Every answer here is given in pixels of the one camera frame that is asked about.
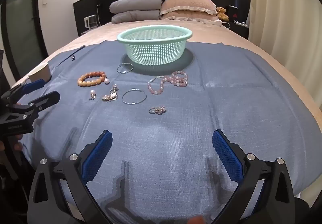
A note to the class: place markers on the small silver bangle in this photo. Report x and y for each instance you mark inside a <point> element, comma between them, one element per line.
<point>120,70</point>

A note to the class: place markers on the grey folded duvet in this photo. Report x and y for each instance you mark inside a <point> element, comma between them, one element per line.
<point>135,6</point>

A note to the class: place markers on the white power strip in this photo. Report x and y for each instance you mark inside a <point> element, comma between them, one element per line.
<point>240,23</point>

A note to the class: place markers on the blue cloth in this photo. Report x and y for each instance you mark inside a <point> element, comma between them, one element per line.
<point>239,113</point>

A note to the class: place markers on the clear kettle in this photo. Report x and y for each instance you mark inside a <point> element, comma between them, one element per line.
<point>91,23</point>

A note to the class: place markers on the dark frosted glass door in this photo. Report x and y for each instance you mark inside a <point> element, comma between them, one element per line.
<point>20,20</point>

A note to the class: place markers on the beige bed blanket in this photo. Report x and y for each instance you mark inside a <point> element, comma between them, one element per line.
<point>213,34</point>

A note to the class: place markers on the brown teddy bear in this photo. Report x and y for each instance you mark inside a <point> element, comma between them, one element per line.
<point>221,14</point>

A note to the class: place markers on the person's left hand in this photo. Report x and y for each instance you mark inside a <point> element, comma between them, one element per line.
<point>18,146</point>

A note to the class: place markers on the pearl earring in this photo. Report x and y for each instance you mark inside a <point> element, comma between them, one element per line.
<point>93,93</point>

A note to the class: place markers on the pink frilled pillow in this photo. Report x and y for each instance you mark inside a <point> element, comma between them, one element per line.
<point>186,17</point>
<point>188,2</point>

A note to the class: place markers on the silver charm jewelry cluster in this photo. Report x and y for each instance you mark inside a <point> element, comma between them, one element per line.
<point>110,97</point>

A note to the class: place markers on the white headphones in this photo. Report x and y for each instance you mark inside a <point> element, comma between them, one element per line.
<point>217,23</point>

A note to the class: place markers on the green plastic basket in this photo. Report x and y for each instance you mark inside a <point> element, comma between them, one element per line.
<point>156,48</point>

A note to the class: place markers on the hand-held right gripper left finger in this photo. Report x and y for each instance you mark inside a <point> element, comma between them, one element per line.
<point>98,156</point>

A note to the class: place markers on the pink pearl bead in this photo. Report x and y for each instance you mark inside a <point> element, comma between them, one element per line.
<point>107,81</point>

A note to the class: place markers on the large silver bangle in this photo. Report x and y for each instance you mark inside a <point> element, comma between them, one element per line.
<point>125,100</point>

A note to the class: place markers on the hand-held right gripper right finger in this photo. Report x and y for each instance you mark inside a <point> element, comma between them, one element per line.
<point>226,156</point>

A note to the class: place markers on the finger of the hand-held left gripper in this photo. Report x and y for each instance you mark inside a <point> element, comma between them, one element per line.
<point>34,85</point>
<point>46,100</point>

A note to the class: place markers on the cream curtain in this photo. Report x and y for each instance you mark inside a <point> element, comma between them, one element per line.
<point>281,25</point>

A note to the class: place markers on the beige cup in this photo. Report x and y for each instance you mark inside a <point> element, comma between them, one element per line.
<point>40,72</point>

